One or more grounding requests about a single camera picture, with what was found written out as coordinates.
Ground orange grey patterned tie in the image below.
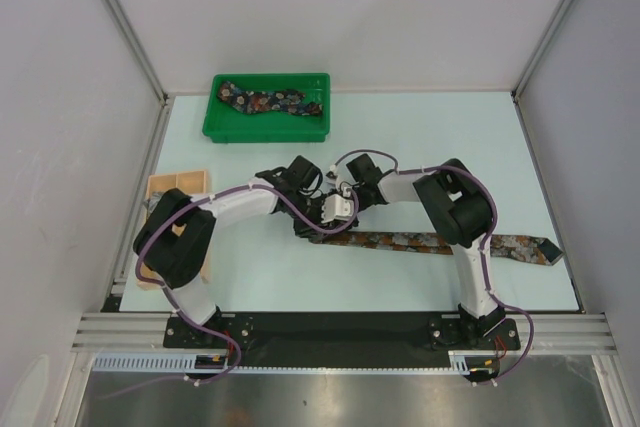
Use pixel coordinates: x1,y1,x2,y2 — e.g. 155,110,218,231
294,220,564,266

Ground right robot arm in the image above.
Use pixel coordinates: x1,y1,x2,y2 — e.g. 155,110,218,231
346,154,506,348

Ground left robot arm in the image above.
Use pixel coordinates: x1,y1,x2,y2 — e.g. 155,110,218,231
133,156,322,347

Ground dark floral tie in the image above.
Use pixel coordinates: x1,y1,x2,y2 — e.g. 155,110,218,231
216,81,323,117

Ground green plastic bin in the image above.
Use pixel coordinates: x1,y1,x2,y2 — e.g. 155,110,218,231
202,73,331,143

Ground wooden compartment box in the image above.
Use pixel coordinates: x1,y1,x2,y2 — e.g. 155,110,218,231
136,170,211,291

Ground rolled grey tie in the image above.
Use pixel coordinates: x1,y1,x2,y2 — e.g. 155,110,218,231
143,191,164,219

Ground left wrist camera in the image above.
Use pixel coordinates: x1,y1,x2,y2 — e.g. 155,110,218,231
321,194,356,224

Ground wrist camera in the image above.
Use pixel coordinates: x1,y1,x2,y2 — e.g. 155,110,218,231
324,164,345,192
321,194,356,224

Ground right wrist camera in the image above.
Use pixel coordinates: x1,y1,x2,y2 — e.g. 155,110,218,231
324,164,345,192

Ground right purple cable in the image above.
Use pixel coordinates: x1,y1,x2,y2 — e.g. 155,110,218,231
333,148,536,388

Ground purple cable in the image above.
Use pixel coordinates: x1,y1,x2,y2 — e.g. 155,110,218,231
333,148,536,388
135,181,359,390

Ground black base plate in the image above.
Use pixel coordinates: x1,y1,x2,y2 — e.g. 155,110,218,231
163,312,521,365

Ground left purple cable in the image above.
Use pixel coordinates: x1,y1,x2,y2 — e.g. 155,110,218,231
135,181,359,390

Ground white cable duct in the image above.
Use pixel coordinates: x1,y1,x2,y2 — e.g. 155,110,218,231
92,351,497,375

